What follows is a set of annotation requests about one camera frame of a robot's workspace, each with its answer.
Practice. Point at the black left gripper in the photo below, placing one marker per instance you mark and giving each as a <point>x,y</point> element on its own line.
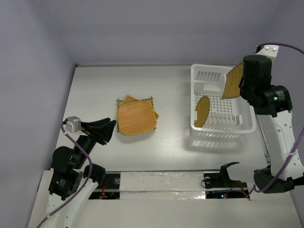
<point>103,128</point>

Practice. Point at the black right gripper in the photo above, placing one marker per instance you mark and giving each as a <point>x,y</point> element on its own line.
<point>243,85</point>

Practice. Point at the medium round bamboo plate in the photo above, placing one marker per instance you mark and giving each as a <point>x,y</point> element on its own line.
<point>233,79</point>

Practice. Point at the square bamboo woven plate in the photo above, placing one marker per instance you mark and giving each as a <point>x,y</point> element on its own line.
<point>119,103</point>

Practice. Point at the thick tan woven plate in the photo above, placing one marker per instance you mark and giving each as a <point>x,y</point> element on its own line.
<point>136,118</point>

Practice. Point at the triangular orange woven plate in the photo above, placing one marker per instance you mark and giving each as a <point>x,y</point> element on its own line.
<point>130,99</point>

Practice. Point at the small round bamboo plate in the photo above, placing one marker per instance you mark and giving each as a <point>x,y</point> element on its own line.
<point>202,109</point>

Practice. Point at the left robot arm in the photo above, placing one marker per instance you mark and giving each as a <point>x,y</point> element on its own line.
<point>75,177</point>

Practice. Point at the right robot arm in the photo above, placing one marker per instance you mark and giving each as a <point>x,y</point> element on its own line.
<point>275,116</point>

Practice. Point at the white plastic dish rack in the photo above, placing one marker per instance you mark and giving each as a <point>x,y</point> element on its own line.
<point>228,118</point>

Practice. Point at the white foam strip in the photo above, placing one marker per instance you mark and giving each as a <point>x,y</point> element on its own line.
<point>162,185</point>

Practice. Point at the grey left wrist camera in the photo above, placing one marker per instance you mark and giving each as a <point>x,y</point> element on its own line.
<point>73,124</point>

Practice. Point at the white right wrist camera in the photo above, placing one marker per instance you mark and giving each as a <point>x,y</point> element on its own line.
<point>270,51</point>

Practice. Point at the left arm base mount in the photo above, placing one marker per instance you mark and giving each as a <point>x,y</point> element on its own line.
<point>110,190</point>

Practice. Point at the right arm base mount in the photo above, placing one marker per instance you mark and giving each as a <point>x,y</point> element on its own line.
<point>217,187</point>

